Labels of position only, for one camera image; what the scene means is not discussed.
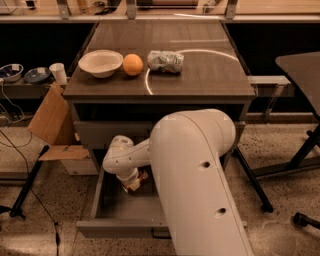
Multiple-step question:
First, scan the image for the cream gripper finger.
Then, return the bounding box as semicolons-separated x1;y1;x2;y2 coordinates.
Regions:
126;178;141;192

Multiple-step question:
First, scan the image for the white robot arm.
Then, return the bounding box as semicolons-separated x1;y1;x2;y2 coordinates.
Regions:
103;109;254;256

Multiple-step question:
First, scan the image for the open grey drawer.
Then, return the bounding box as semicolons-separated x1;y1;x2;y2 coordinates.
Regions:
77;153;246;240

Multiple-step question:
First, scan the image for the closed grey drawer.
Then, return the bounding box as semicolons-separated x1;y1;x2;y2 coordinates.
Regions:
73;120;247;150

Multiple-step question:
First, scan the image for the grey drawer cabinet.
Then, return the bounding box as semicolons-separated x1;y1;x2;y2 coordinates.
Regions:
64;19;256;168

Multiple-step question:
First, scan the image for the brown cardboard box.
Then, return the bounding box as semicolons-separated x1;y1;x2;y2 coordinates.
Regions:
28;83;98;175

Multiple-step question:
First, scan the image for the black tripod leg left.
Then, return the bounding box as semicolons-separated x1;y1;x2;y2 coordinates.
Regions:
9;158;42;218

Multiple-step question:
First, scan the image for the orange fruit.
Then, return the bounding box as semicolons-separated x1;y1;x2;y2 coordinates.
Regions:
123;54;143;76

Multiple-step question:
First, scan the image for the white paper bowl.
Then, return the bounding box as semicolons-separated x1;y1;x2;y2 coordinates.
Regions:
78;50;123;78

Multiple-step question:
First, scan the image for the crumpled green chip bag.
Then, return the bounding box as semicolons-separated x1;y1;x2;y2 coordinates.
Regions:
147;50;184;73

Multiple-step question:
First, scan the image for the black stand leg right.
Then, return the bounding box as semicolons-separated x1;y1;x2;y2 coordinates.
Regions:
234;148;274;213

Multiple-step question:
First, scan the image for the white paper cup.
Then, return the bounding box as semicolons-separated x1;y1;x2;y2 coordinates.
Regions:
49;63;67;85

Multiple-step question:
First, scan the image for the blue bowl on shelf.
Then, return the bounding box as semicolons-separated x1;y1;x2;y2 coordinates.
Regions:
24;67;51;84

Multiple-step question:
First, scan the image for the blue white bowl far left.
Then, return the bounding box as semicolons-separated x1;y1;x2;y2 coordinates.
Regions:
0;64;24;83

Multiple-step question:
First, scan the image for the black open drawer handle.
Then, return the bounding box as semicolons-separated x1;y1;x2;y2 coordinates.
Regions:
151;228;171;239

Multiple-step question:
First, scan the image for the black floor cable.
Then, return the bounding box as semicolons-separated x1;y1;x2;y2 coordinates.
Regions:
0;129;62;256

